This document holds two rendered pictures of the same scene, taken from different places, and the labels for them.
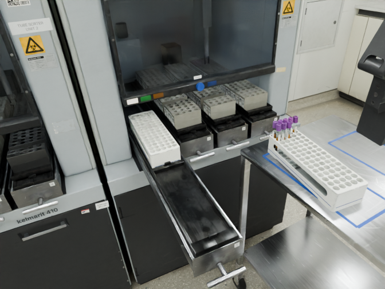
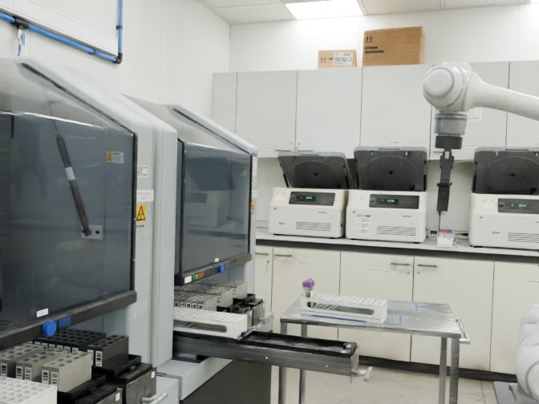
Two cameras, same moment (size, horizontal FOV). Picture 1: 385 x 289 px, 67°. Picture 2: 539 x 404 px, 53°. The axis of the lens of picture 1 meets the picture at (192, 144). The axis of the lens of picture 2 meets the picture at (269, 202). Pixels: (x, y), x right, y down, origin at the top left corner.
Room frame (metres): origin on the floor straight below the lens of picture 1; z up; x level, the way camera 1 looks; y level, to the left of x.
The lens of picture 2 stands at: (-0.36, 1.29, 1.28)
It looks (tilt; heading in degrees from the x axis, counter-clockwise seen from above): 2 degrees down; 310
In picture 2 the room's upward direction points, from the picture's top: 2 degrees clockwise
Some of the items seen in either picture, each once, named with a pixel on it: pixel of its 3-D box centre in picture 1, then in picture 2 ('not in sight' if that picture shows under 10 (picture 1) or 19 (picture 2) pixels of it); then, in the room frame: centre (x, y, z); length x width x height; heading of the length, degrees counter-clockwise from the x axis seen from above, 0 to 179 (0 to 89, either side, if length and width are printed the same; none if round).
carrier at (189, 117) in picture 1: (187, 118); (207, 307); (0.98, 0.01, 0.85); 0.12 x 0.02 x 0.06; 113
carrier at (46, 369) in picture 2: not in sight; (62, 371); (0.74, 0.68, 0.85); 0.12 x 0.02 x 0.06; 112
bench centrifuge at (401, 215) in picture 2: not in sight; (389, 193); (1.56, -2.39, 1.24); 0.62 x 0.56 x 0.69; 112
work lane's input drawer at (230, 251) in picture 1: (171, 178); (250, 347); (0.72, 0.07, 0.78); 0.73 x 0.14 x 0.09; 22
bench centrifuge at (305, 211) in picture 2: not in sight; (314, 193); (2.10, -2.17, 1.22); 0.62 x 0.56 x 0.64; 110
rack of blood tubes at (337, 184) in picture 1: (310, 164); (342, 307); (0.66, -0.34, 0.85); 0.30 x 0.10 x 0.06; 19
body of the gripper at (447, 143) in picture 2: not in sight; (447, 151); (0.25, -0.24, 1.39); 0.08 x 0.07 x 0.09; 111
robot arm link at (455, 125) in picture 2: not in sight; (450, 126); (0.25, -0.24, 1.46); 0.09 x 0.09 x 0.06
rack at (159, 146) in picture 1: (152, 137); (198, 323); (0.89, 0.14, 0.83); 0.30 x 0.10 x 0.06; 22
